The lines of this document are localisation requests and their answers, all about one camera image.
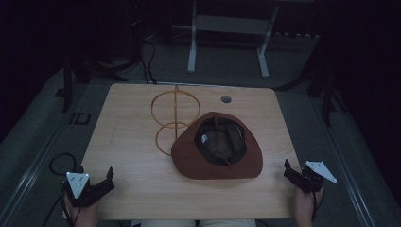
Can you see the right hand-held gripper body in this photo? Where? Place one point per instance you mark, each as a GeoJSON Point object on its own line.
{"type": "Point", "coordinates": [312, 179]}

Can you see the person's left hand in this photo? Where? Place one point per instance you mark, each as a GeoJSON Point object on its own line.
{"type": "Point", "coordinates": [84, 216]}

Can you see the brown felt hat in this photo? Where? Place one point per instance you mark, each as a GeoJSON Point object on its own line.
{"type": "Point", "coordinates": [189, 157]}

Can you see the person's right hand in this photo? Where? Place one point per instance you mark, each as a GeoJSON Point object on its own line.
{"type": "Point", "coordinates": [305, 208]}

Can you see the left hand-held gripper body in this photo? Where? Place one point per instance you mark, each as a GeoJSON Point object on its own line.
{"type": "Point", "coordinates": [78, 184]}

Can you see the black metal stand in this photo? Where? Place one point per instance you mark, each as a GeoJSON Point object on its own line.
{"type": "Point", "coordinates": [326, 94]}
{"type": "Point", "coordinates": [67, 82]}

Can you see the white metal desk frame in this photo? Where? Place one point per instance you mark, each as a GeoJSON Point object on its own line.
{"type": "Point", "coordinates": [231, 24]}

